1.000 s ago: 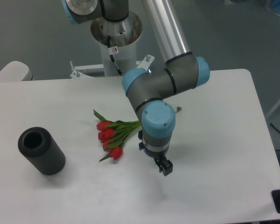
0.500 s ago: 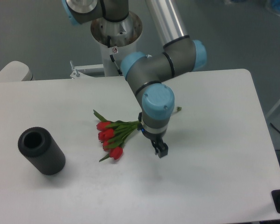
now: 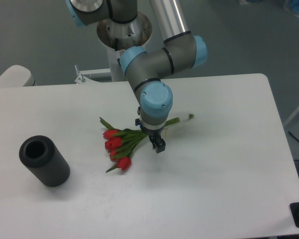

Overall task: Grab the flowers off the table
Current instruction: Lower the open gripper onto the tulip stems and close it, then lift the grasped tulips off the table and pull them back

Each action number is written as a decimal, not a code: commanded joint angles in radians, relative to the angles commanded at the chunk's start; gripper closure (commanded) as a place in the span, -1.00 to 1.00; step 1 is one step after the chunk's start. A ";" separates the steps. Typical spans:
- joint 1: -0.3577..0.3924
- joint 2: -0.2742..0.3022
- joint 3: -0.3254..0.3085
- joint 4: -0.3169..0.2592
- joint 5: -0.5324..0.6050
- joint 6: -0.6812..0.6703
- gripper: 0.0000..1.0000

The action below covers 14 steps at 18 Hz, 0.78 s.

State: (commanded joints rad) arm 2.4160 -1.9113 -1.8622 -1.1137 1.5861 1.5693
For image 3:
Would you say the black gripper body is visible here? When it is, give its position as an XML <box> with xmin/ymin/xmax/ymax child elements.
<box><xmin>135</xmin><ymin>106</ymin><xmax>167</xmax><ymax>141</ymax></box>

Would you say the red tulip bouquet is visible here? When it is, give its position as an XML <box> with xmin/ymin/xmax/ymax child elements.
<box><xmin>99</xmin><ymin>113</ymin><xmax>195</xmax><ymax>174</ymax></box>

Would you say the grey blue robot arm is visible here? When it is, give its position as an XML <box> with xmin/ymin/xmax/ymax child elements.
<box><xmin>66</xmin><ymin>0</ymin><xmax>207</xmax><ymax>153</ymax></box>

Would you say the black ribbed cylindrical vase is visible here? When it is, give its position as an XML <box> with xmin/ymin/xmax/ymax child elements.
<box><xmin>19</xmin><ymin>135</ymin><xmax>70</xmax><ymax>187</ymax></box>

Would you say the white rounded chair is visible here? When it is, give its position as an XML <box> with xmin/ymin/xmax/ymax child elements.
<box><xmin>0</xmin><ymin>65</ymin><xmax>37</xmax><ymax>89</ymax></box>

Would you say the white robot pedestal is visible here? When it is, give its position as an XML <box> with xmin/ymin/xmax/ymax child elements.
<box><xmin>75</xmin><ymin>12</ymin><xmax>152</xmax><ymax>84</ymax></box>

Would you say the black floor cable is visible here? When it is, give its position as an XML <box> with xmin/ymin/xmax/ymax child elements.
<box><xmin>288</xmin><ymin>131</ymin><xmax>299</xmax><ymax>148</ymax></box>

